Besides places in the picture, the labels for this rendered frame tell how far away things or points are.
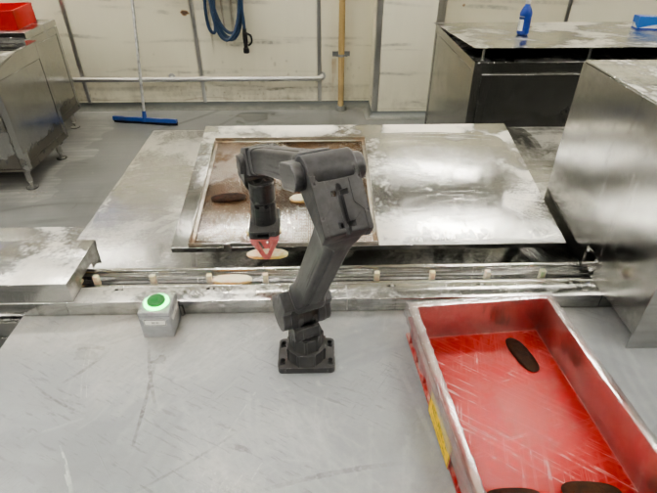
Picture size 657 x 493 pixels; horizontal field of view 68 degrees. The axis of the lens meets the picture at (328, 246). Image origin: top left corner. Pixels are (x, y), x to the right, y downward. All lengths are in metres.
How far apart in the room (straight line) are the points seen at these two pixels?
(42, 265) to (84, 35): 3.98
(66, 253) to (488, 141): 1.32
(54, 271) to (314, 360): 0.65
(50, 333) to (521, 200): 1.28
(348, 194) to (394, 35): 3.87
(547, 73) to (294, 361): 2.32
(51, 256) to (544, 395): 1.16
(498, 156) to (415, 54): 2.95
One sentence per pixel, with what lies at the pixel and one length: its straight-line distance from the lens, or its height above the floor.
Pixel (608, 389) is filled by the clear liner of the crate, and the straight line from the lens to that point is 1.03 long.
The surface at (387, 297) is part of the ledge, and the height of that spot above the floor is 0.86.
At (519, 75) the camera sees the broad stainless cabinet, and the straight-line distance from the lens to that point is 2.92.
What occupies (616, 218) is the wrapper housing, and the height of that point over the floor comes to 1.04.
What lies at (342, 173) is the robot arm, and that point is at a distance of 0.68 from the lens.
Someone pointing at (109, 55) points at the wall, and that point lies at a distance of 5.15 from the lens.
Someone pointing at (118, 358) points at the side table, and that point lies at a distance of 1.17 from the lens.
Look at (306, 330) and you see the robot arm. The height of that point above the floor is 0.93.
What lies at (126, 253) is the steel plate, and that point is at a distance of 1.48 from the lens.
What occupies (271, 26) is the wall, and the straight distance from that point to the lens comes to 4.76.
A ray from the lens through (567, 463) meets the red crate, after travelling 1.02.
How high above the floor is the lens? 1.63
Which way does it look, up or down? 35 degrees down
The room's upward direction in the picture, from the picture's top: straight up
